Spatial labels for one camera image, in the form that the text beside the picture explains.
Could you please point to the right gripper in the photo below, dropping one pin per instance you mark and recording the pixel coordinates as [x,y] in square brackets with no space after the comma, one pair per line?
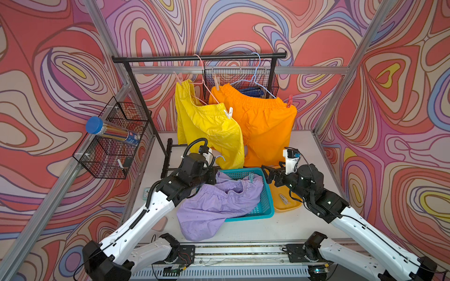
[272,171]

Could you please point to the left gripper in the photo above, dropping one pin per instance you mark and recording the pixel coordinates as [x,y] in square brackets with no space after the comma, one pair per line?
[211,171]

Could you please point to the teal clothespin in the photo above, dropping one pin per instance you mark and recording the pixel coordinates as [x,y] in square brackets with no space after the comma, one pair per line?
[251,177]

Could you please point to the grey clothespin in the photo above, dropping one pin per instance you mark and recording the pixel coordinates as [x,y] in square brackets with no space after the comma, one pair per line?
[284,199]

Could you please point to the lilac shorts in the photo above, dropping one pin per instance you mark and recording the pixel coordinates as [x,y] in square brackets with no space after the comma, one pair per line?
[201,216]

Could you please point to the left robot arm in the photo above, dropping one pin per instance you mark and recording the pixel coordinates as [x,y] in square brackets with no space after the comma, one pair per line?
[118,257]

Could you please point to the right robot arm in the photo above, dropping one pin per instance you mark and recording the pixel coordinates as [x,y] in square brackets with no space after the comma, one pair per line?
[386,260]

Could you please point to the orange shorts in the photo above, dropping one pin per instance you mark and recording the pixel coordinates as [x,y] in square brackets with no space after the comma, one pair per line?
[266,124]

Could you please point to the yellow shorts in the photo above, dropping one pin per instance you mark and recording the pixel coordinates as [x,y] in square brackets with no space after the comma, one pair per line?
[195,120]

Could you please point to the yellow plastic tray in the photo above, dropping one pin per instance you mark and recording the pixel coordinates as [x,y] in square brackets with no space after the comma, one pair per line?
[295,201]

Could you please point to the teal plastic basket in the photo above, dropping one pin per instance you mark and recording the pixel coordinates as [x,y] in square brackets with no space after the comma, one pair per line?
[265,208]

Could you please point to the mint small clock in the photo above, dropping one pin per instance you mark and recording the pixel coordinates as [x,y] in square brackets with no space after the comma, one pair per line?
[146,193]

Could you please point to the pink flat case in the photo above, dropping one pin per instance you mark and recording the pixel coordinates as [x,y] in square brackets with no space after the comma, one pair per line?
[160,225]

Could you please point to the white clothespin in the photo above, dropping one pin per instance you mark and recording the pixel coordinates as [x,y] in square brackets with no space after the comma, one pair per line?
[229,113]

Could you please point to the red clothespin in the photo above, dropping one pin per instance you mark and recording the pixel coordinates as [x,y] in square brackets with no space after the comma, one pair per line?
[290,101]

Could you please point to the beige clothespin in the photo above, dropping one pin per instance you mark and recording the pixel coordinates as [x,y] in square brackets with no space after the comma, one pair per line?
[216,80]

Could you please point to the pink clothespin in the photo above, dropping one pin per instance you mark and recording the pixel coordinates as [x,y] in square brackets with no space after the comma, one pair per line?
[178,77]

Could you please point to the blue capped pencil tube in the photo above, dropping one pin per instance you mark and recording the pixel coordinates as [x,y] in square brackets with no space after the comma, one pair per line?
[106,129]

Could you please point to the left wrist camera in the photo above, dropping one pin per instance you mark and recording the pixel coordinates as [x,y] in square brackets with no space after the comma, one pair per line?
[207,153]

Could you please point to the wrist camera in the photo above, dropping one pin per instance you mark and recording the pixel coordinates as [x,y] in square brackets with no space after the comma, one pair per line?
[292,158]
[207,153]

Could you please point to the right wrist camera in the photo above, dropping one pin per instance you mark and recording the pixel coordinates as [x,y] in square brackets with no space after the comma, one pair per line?
[292,158]

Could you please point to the black wire basket left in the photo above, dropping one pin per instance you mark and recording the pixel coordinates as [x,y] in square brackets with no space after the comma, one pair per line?
[106,158]

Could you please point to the black wire basket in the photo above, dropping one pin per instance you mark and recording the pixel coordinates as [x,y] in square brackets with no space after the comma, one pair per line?
[229,74]
[106,158]

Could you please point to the black wire basket back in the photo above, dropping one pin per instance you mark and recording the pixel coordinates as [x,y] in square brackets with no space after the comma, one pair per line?
[229,74]

